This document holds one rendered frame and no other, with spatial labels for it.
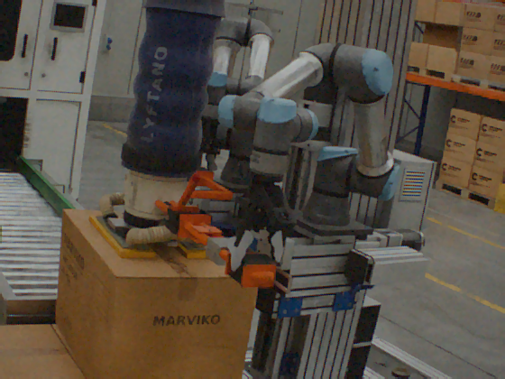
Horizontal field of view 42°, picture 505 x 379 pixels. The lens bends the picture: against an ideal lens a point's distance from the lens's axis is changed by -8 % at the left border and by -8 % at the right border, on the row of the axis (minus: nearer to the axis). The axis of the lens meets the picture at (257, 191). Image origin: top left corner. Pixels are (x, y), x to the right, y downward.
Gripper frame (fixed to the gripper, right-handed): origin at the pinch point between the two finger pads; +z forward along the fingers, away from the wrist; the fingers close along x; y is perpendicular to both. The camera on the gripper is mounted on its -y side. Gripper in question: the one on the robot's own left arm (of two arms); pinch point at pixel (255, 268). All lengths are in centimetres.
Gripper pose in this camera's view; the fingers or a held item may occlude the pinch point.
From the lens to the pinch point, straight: 150.6
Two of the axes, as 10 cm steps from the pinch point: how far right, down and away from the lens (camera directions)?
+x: -8.7, -0.5, -4.9
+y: -4.7, -2.5, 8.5
